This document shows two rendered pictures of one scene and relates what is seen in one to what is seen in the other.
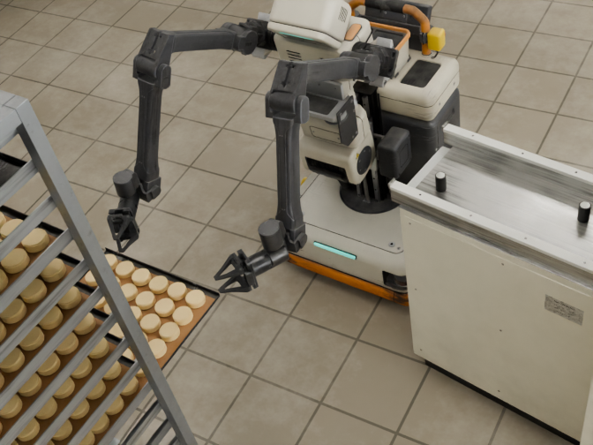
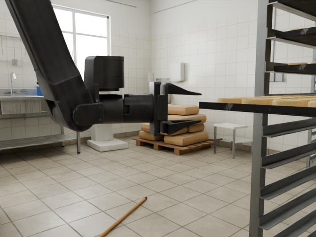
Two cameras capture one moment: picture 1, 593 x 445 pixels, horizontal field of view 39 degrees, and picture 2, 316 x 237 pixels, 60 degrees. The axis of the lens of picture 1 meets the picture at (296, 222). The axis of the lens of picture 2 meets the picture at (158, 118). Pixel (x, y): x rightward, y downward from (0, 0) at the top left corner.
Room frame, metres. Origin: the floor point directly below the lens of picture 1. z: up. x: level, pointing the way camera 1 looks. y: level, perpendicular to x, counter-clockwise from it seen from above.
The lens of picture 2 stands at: (2.00, 0.25, 0.99)
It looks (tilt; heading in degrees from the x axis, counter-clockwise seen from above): 6 degrees down; 190
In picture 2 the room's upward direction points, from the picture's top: straight up
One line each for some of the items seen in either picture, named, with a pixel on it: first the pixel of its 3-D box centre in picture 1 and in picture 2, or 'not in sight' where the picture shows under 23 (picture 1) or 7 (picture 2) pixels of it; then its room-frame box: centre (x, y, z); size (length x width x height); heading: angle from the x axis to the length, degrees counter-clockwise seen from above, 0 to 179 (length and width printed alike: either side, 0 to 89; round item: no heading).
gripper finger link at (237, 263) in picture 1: (231, 274); (177, 101); (1.46, 0.20, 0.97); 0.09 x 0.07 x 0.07; 110
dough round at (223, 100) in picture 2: (195, 298); (229, 102); (1.41, 0.30, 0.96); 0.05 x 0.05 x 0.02
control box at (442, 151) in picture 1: (426, 186); not in sight; (1.81, -0.42, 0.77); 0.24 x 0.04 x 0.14; 132
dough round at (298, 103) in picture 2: (159, 284); (287, 105); (1.49, 0.39, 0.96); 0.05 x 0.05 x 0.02
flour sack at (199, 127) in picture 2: not in sight; (182, 125); (-2.75, -0.15, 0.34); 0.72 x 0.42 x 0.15; 52
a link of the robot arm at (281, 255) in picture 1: (275, 252); (110, 105); (1.51, 0.07, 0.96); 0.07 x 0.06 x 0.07; 110
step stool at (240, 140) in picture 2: not in sight; (233, 139); (-2.17, 0.66, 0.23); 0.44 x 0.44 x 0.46; 43
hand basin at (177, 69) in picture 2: not in sight; (159, 91); (-3.43, -0.66, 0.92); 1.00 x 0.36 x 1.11; 52
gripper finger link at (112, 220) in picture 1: (120, 230); not in sight; (1.72, 0.50, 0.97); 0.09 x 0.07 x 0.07; 169
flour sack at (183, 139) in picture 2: not in sight; (186, 137); (-2.42, -0.05, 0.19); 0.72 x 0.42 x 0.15; 146
